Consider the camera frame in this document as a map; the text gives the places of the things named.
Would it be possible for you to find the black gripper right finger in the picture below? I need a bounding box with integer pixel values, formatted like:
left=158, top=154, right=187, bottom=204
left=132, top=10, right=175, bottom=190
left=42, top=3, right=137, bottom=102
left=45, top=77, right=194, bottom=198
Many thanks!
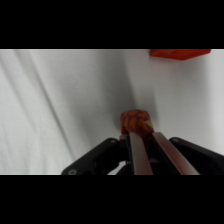
left=151, top=131, right=224, bottom=176

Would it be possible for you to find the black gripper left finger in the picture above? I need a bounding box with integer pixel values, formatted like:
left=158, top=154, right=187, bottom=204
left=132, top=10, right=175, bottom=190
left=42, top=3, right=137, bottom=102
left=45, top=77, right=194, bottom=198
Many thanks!
left=61, top=132, right=154, bottom=176

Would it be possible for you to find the red patterned ball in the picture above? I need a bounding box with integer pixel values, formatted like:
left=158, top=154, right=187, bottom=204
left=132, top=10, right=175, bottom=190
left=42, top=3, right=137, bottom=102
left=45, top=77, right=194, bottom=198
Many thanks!
left=120, top=109, right=155, bottom=138

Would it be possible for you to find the white tablecloth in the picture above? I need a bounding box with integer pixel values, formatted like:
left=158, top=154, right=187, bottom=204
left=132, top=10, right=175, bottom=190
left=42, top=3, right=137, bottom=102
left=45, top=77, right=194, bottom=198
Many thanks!
left=0, top=49, right=224, bottom=176

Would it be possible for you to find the orange cube block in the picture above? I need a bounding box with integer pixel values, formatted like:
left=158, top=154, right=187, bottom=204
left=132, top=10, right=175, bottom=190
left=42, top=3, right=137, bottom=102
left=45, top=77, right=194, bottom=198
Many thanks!
left=149, top=49, right=212, bottom=61

